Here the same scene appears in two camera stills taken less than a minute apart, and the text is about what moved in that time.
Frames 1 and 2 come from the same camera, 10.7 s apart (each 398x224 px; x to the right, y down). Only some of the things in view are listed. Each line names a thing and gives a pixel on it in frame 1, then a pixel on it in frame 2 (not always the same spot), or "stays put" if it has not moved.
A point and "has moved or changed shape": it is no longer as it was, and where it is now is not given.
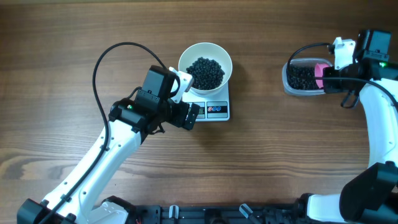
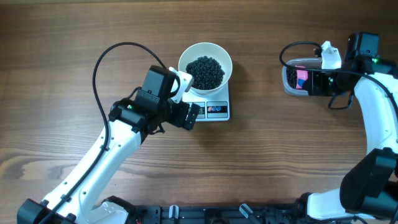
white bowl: (210, 66) stays put
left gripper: (179, 119) stays put
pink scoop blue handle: (319, 73) has moved or changed shape
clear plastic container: (304, 76) stays put
